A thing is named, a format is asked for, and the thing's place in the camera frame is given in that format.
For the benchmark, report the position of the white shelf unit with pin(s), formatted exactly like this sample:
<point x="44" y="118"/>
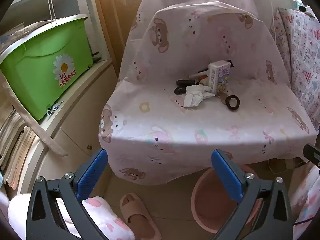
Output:
<point x="75" y="120"/>

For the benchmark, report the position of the large white tissue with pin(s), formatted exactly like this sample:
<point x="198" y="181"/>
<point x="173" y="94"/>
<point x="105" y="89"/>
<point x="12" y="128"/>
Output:
<point x="193" y="96"/>

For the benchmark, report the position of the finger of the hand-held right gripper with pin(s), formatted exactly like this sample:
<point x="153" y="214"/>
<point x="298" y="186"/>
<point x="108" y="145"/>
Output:
<point x="312" y="153"/>

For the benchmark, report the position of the strawberry printed quilt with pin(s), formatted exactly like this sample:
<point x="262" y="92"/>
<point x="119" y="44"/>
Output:
<point x="300" y="55"/>

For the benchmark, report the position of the pink bear printed cloth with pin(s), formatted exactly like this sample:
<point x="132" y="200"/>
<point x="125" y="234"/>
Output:
<point x="175" y="130"/>

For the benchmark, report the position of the pink plastic wastebasket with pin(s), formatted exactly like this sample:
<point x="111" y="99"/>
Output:
<point x="212" y="205"/>

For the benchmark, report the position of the green plastic storage box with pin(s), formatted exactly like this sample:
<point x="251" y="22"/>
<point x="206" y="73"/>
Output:
<point x="37" y="75"/>

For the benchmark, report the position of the pink slipper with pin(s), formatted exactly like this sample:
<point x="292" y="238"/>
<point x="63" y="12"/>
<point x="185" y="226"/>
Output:
<point x="140" y="220"/>

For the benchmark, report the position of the white pink patterned cloth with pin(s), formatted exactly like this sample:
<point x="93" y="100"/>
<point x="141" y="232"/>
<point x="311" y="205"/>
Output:
<point x="105" y="220"/>

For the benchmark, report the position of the stack of papers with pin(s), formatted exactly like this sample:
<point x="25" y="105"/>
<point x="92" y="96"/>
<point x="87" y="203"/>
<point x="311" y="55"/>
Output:
<point x="15" y="150"/>

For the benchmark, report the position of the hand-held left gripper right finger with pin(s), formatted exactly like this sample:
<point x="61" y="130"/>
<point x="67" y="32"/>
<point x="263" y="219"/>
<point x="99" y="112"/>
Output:
<point x="226" y="177"/>

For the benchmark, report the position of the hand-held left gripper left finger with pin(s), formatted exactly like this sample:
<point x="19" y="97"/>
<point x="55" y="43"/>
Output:
<point x="91" y="172"/>

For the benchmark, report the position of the black white marker pen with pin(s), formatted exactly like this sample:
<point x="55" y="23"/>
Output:
<point x="197" y="74"/>

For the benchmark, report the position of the blue white tag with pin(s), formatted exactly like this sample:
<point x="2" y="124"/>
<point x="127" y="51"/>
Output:
<point x="53" y="108"/>

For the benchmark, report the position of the small black item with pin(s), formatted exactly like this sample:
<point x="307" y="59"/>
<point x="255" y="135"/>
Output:
<point x="179" y="90"/>
<point x="186" y="82"/>

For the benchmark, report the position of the wooden door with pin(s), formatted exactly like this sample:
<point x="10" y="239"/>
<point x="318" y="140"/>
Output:
<point x="117" y="17"/>

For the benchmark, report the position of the cartoon printed small carton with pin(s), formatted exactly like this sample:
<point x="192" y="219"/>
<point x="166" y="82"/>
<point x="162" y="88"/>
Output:
<point x="220" y="77"/>

